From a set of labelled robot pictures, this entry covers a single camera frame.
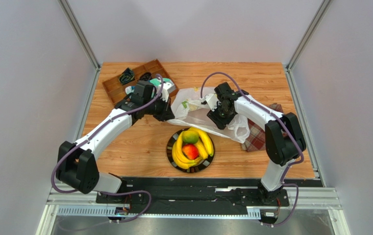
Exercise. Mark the wooden divided tray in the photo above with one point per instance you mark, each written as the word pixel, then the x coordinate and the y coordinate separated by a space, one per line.
pixel 129 75

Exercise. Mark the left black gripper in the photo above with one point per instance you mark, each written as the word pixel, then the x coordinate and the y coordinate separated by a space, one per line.
pixel 166 113

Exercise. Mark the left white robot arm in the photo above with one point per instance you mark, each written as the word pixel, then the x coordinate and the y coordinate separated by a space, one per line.
pixel 77 161

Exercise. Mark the round patterned ceramic plate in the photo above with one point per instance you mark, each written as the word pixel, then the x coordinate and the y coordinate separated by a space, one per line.
pixel 203 165

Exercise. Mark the aluminium frame rail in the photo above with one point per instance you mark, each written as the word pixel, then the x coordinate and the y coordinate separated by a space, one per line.
pixel 313 209

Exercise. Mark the teal white socks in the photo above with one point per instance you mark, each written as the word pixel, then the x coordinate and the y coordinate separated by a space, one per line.
pixel 168 84

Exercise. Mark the red fake apple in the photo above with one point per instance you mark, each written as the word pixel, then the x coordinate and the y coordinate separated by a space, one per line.
pixel 190 151

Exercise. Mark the red plaid cloth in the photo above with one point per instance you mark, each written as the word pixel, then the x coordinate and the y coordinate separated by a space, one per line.
pixel 256 140

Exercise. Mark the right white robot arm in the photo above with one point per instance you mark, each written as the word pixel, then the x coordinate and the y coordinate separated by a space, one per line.
pixel 284 140

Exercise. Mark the white plastic bag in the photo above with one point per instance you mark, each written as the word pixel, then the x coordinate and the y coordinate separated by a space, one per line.
pixel 189 111

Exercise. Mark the yellow banana bunch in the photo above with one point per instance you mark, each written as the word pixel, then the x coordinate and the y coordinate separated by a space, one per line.
pixel 204 144
pixel 180 159

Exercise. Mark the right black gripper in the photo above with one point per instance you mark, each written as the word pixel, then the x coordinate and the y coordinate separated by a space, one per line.
pixel 215 118

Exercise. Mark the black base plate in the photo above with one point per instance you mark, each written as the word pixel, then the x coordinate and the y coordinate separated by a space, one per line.
pixel 194 196

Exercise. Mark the green fake mango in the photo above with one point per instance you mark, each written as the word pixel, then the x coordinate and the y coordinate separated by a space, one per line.
pixel 190 136

